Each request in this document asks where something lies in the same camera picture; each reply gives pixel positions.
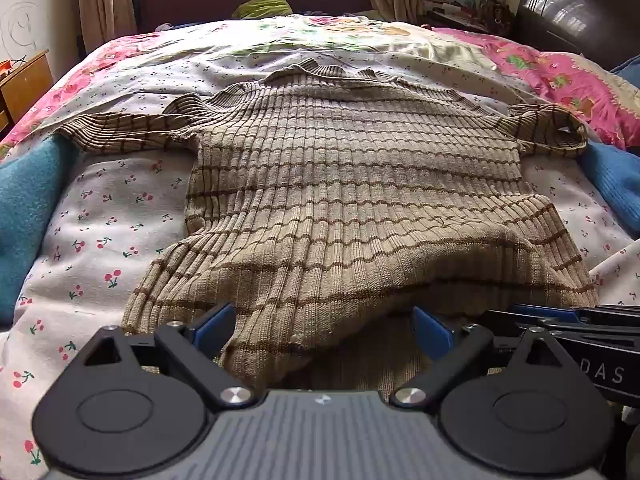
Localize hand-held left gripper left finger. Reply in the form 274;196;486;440
82;302;254;408

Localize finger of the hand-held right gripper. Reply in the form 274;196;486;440
479;311;581;335
509;304;640;323

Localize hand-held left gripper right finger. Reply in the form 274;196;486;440
389;306;563;408

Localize beige striped knit sweater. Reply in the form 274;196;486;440
52;57;601;393

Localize blue fleece blanket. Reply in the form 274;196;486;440
579;55;640;241

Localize white cherry print bed sheet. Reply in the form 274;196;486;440
0;24;640;480

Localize teal fleece blanket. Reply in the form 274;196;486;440
0;135;87;313

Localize brown patterned bag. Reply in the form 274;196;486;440
479;1;516;37

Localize wooden nightstand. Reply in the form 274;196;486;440
0;49;56;135

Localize cluttered side shelf items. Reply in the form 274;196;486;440
422;0;485;26

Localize green cloth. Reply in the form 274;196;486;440
232;0;293;20

